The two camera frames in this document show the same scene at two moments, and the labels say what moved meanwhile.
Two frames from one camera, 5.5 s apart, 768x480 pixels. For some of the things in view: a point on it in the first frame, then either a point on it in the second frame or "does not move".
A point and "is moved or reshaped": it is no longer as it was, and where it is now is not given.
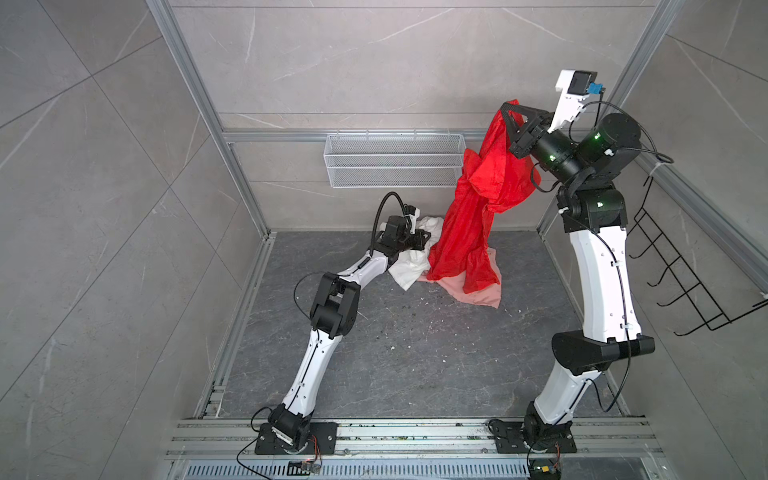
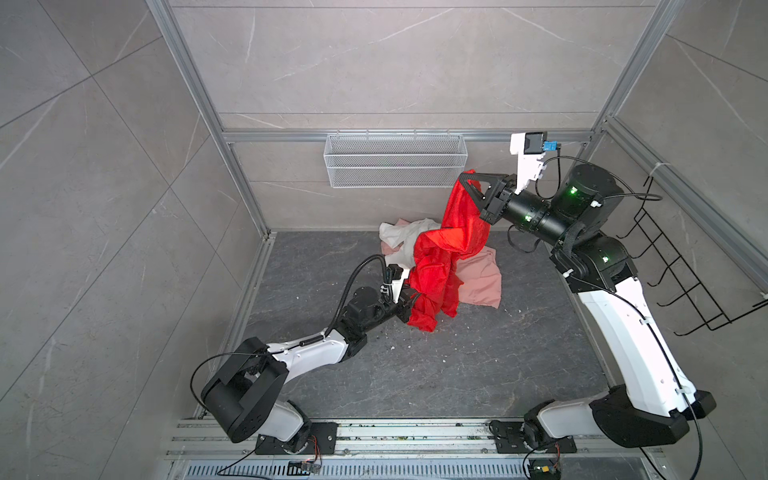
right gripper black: (540, 122) to (504, 186)
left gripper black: (420, 242) to (405, 304)
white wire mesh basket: (394, 161) does not move
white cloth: (411, 264) is moved or reshaped
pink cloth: (489, 296) does not move
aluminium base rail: (412, 439) does not move
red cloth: (502, 168) to (439, 251)
